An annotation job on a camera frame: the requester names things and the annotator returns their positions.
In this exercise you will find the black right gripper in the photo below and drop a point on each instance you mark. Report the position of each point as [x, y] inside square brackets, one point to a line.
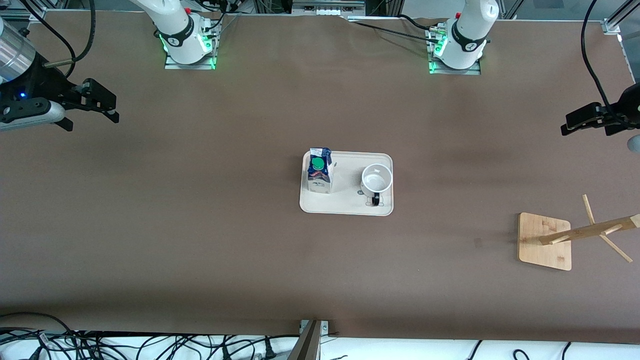
[41, 84]

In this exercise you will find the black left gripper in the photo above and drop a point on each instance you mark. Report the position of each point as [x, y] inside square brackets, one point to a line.
[628, 102]

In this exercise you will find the blue white milk carton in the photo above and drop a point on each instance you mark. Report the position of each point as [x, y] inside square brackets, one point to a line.
[320, 175]

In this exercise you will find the wooden cup rack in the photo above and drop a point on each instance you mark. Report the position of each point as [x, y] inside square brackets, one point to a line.
[542, 250]

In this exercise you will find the white power strip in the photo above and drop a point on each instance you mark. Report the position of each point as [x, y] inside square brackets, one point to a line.
[327, 11]

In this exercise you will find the cream tray with rabbit print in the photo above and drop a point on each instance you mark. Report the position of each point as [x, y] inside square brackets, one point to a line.
[350, 200]

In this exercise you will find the aluminium frame corner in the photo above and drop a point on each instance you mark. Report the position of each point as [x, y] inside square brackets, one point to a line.
[20, 15]
[612, 25]

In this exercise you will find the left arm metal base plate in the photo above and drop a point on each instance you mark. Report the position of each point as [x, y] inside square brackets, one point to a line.
[455, 71]

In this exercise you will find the metal camera stand post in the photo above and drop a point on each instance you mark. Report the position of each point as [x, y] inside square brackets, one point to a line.
[310, 345]

